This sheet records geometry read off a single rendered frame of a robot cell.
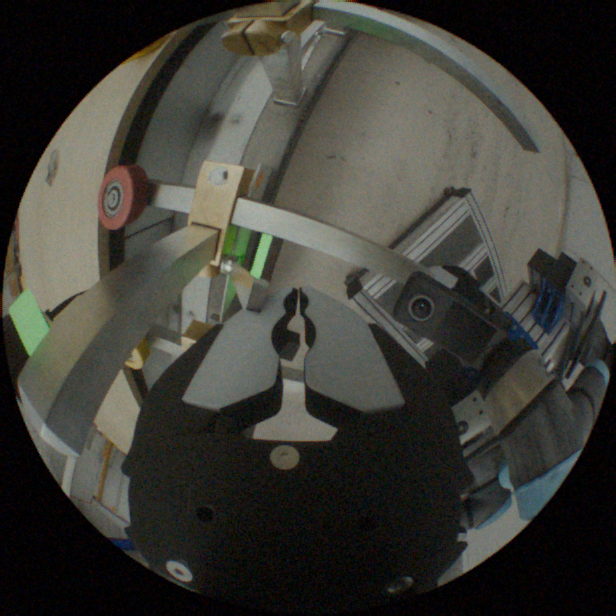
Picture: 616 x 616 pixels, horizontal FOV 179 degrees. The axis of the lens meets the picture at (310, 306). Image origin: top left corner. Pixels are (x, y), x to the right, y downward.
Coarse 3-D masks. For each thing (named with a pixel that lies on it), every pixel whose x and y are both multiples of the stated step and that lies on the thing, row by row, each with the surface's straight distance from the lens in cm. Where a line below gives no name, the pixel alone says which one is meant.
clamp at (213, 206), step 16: (240, 176) 23; (208, 192) 25; (224, 192) 24; (240, 192) 25; (192, 208) 26; (208, 208) 25; (224, 208) 24; (208, 224) 25; (224, 224) 24; (224, 240) 25; (224, 256) 27; (208, 272) 27
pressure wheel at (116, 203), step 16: (112, 176) 30; (128, 176) 27; (144, 176) 29; (112, 192) 29; (128, 192) 27; (144, 192) 28; (112, 208) 30; (128, 208) 27; (144, 208) 29; (112, 224) 29
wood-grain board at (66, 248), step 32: (128, 64) 42; (160, 64) 37; (96, 96) 46; (128, 96) 34; (64, 128) 56; (96, 128) 38; (128, 128) 34; (64, 160) 48; (96, 160) 35; (32, 192) 76; (64, 192) 45; (96, 192) 34; (32, 224) 73; (64, 224) 45; (96, 224) 34; (32, 256) 78; (64, 256) 47; (96, 256) 35; (32, 288) 91; (64, 288) 52; (128, 384) 54; (96, 416) 138; (128, 416) 80; (128, 448) 172
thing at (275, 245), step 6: (276, 240) 41; (270, 246) 41; (276, 246) 41; (270, 252) 42; (276, 252) 42; (270, 258) 42; (270, 264) 42; (264, 270) 43; (270, 270) 43; (264, 276) 44
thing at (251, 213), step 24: (168, 192) 29; (192, 192) 27; (240, 216) 25; (264, 216) 24; (288, 216) 24; (312, 240) 24; (336, 240) 24; (360, 240) 25; (360, 264) 26; (384, 264) 27; (408, 264) 28
